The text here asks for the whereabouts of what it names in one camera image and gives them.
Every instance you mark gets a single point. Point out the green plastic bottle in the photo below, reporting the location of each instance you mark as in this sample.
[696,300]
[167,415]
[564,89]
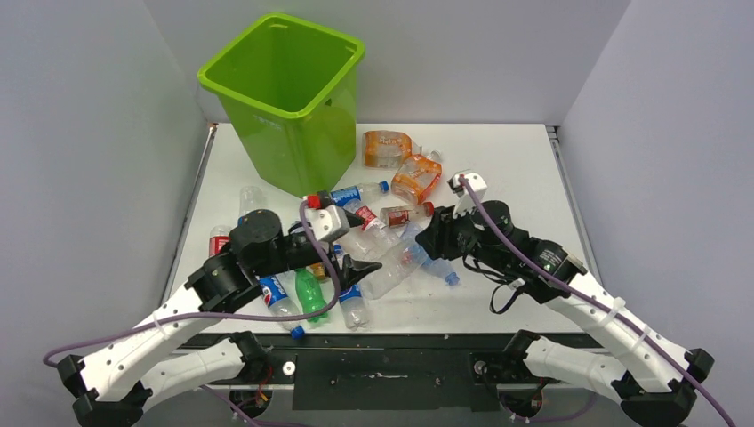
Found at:
[308,291]

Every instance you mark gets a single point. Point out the red label clear bottle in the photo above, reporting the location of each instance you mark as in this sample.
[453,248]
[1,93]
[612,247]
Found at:
[374,230]

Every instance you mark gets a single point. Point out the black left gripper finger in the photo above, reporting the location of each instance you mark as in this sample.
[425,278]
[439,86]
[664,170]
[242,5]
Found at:
[351,220]
[353,271]

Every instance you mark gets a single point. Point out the green plastic bin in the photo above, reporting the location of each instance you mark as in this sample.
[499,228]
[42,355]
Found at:
[289,89]

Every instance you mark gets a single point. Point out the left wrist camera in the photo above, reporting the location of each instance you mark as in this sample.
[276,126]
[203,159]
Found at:
[328,224]

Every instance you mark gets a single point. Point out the red cap tea bottle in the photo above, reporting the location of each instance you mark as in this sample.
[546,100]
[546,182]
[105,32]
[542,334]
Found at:
[397,216]

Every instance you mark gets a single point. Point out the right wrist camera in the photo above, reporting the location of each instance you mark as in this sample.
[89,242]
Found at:
[469,188]

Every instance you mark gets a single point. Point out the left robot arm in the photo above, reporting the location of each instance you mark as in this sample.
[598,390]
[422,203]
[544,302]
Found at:
[127,375]

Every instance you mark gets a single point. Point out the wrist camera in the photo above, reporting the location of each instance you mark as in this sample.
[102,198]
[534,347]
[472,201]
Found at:
[469,188]
[328,224]

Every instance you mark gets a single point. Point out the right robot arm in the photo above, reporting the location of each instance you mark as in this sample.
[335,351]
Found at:
[653,380]

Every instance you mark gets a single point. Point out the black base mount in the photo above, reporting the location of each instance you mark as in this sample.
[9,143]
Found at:
[389,371]

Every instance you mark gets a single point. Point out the red label Nongfu bottle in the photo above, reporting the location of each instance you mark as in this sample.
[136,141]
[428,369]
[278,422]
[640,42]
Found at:
[219,237]

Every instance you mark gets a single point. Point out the small orange juice bottle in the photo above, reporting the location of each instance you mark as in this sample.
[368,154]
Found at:
[319,271]

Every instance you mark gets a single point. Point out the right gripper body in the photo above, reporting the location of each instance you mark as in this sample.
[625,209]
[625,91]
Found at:
[454,237]

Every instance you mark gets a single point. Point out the Pepsi bottle blue label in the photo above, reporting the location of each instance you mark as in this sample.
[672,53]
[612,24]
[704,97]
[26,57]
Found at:
[353,307]

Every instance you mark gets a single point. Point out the large orange label bottle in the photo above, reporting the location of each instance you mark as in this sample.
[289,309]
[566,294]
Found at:
[387,149]

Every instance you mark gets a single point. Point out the blue label clear bottle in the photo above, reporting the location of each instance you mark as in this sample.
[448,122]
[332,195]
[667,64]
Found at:
[250,198]

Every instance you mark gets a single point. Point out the Pepsi bottle blue cap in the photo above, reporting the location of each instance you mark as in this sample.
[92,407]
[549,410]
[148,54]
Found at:
[281,305]

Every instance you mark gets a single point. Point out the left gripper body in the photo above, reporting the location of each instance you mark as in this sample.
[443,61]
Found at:
[297,253]

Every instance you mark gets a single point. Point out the crushed orange label bottle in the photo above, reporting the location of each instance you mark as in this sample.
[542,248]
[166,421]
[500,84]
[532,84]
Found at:
[416,178]

